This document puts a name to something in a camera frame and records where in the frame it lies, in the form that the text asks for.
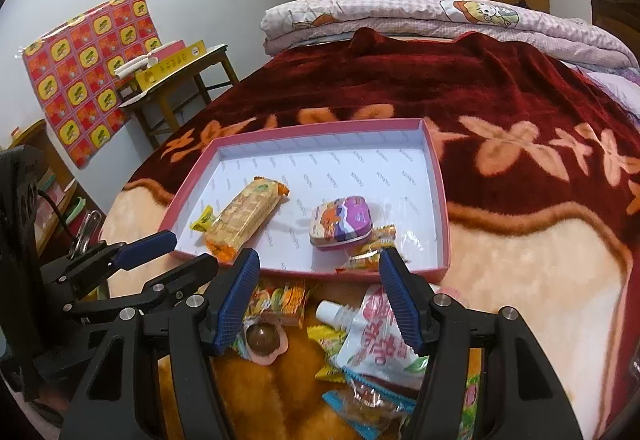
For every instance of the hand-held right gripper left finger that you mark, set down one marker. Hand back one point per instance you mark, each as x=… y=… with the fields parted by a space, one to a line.
x=235 y=305

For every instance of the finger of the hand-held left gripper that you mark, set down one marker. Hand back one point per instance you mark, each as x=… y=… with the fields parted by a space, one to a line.
x=150 y=247
x=185 y=277

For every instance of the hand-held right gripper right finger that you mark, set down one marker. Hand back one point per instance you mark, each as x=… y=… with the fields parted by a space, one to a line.
x=400 y=300

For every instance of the round jelly cup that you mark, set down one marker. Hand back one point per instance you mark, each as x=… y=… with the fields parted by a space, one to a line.
x=262 y=340

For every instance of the orange fruit-print candy packet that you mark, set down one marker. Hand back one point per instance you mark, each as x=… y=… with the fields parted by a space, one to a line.
x=280 y=302

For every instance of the pink jelly pouch white spout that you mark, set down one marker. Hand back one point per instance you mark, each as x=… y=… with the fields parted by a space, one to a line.
x=370 y=335

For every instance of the small yellow candy packet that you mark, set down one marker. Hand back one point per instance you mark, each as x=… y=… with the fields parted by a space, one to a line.
x=327 y=340
x=202 y=221

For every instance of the orange yellow snack packet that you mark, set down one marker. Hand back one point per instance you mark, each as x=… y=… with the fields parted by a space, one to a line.
x=370 y=247

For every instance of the yellow cracker packet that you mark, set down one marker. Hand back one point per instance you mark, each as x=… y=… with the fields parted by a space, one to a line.
x=245 y=215

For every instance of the purple candy tin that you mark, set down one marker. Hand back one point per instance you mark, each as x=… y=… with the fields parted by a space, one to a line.
x=340 y=222

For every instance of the blue-edged clear gummy packet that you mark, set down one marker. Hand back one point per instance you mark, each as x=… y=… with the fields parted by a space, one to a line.
x=370 y=412

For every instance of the striped burger gummy packet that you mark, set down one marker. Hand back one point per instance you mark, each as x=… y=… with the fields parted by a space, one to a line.
x=472 y=400

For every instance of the pink cardboard box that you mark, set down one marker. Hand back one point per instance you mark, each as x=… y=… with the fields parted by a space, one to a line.
x=325 y=159

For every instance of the metal spring clip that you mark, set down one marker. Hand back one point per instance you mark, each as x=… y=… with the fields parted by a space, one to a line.
x=85 y=232

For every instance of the wooden side cabinet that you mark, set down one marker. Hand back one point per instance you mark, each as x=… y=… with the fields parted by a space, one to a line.
x=50 y=154

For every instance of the white plastic object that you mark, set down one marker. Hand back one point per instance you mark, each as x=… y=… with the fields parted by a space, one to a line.
x=132 y=66

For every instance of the yellow cardboard box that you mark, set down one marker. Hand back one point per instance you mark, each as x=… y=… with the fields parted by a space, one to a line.
x=170 y=62

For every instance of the wooden table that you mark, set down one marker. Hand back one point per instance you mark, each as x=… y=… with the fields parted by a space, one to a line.
x=200 y=64

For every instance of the folded pink cartoon quilt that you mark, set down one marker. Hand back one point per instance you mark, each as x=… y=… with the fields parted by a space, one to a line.
x=400 y=14

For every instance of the lilac bed sheet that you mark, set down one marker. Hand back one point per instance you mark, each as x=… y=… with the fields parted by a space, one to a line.
x=620 y=89

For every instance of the wooden headboard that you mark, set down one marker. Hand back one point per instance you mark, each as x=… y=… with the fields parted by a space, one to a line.
x=615 y=9

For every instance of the red and yellow wall poster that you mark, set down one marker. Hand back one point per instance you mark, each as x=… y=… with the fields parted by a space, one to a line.
x=90 y=69

